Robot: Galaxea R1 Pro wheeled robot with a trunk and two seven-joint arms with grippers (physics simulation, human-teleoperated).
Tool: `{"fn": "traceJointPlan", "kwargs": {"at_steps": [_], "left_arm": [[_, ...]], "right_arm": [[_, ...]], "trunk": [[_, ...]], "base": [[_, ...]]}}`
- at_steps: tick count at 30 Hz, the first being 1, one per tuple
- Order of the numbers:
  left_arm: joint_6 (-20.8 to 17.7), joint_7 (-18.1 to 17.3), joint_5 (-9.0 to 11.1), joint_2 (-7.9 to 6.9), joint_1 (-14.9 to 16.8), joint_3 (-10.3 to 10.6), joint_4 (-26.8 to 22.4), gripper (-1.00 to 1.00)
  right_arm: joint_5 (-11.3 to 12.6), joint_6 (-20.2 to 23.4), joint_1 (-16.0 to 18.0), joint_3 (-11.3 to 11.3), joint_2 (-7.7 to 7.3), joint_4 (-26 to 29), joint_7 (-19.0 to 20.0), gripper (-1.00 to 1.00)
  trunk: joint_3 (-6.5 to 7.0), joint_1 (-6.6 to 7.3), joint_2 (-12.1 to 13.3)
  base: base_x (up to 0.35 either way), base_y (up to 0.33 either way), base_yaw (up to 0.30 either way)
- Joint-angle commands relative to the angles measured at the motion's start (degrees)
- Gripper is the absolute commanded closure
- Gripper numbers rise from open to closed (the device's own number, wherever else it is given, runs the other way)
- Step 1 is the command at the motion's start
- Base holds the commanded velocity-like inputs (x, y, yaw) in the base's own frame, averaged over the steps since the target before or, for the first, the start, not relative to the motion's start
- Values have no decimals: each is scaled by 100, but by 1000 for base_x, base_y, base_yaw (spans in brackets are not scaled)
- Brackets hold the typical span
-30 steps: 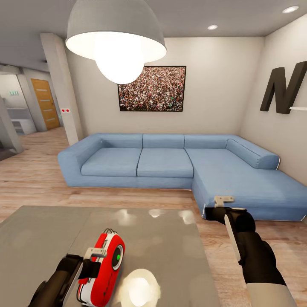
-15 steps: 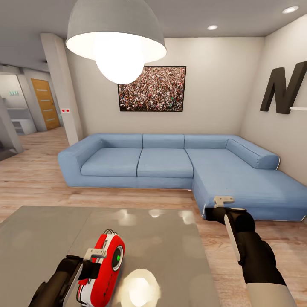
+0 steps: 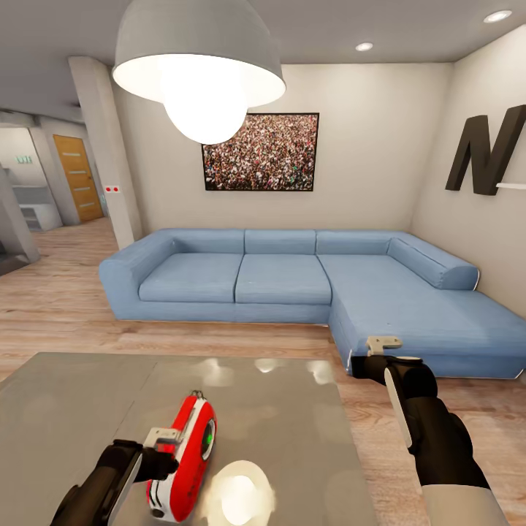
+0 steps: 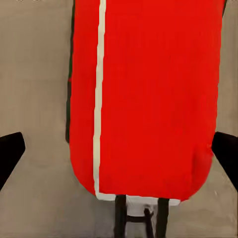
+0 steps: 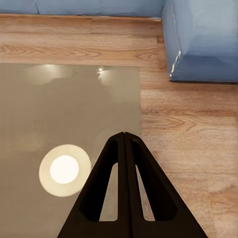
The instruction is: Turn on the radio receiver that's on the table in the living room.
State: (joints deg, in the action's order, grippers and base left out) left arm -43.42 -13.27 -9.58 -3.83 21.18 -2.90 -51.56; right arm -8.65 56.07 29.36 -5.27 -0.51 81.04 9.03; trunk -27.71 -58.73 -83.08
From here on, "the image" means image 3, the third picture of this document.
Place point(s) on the radio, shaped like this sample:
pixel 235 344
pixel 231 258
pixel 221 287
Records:
pixel 173 500

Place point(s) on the coffee table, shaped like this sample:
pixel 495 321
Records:
pixel 283 453

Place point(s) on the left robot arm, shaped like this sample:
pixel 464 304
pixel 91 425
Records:
pixel 98 501

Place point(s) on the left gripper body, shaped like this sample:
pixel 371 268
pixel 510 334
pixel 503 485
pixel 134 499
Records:
pixel 158 465

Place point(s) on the picture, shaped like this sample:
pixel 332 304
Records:
pixel 270 152

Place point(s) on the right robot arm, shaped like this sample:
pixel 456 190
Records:
pixel 454 487

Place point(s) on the door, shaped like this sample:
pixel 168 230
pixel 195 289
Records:
pixel 79 177

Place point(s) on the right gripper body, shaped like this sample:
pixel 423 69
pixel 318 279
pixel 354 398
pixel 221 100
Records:
pixel 364 367

